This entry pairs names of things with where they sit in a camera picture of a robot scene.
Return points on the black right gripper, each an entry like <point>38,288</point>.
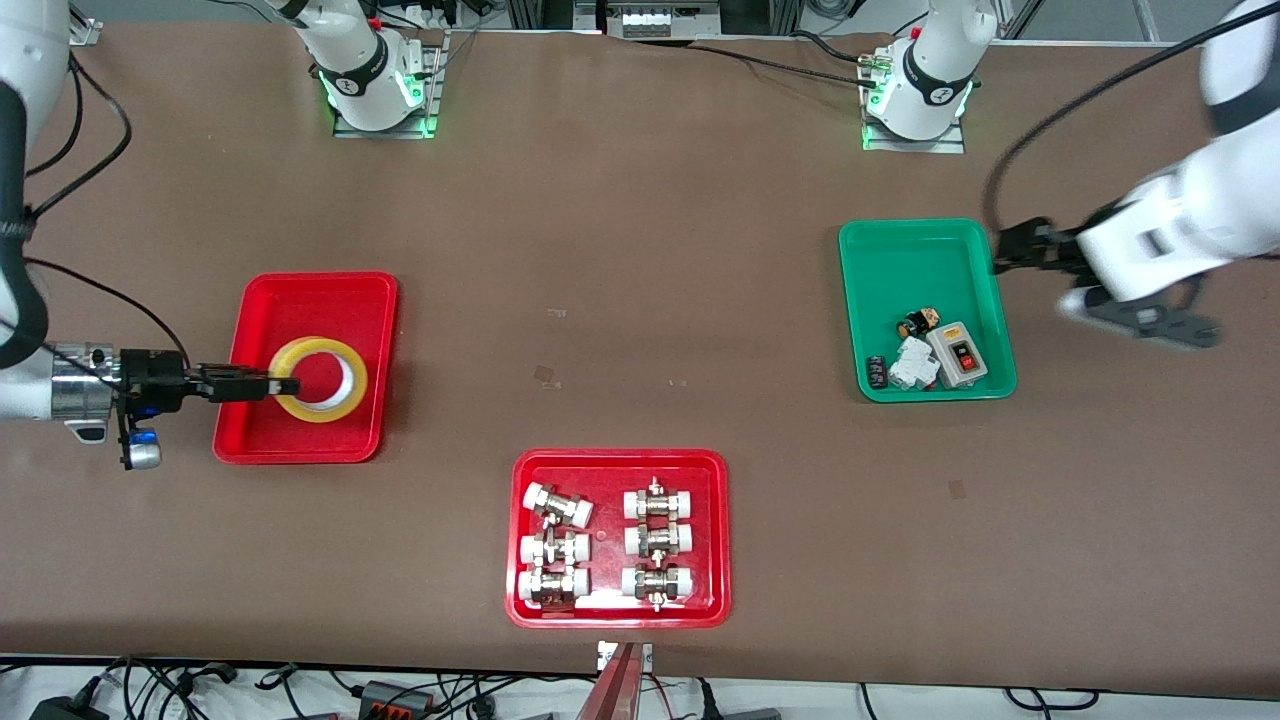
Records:
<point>152,378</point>

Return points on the empty red plastic tray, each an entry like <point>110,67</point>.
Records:
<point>300,300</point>

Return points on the translucent tape patch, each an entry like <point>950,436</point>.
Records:
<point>545,375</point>

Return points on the green plastic tray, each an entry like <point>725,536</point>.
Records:
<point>940,280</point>

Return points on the white circuit breaker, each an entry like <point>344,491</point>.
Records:
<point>914,366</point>

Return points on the grey connector box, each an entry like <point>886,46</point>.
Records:
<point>395,697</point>

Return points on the silver table edge bracket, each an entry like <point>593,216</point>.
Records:
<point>604,655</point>

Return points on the yellow packing tape roll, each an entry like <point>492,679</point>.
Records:
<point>320,410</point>

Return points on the red tray holding valves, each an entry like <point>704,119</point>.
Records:
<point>610,610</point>

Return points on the black power adapter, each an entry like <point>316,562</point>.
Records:
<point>65,708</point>

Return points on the black orange push button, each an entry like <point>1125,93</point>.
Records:
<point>915,324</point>

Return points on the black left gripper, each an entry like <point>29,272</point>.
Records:
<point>1052,246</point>

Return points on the brass valve with white caps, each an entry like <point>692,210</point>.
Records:
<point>658,540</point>
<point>657,583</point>
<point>555,548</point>
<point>558,505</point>
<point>553,585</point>
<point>658,503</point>

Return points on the grey on-off switch box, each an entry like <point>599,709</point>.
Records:
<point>958,356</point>

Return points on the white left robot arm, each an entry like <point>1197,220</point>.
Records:
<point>1180,230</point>

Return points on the red metal bar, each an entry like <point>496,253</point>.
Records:
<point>612,690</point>

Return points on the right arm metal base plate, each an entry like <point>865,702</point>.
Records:
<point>435,90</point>

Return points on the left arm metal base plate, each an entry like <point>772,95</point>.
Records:
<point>945,145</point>

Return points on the white power strip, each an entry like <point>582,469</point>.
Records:
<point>655,20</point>

